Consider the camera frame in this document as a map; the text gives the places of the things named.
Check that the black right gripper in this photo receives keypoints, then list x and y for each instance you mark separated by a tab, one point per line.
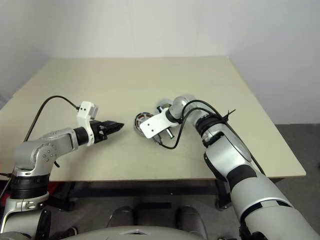
161	137

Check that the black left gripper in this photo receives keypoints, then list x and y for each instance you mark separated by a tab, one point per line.
98	131

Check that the motor stator with copper windings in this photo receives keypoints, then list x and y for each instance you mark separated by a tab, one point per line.
140	120

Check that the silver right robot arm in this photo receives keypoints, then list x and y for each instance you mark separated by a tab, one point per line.
225	150

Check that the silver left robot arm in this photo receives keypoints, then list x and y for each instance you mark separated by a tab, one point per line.
57	140

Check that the dark rounded shape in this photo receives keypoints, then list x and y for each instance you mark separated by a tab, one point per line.
122	215

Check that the red cloth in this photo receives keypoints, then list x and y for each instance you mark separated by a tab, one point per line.
53	190

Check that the grey robot torso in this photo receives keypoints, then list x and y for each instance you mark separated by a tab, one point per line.
100	233

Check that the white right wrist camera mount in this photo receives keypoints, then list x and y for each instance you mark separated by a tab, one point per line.
155	123

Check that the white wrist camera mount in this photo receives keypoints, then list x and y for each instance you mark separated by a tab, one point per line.
155	123
86	110

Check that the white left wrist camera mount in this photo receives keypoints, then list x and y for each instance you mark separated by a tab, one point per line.
86	110

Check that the black table frame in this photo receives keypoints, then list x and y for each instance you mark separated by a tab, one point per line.
150	187

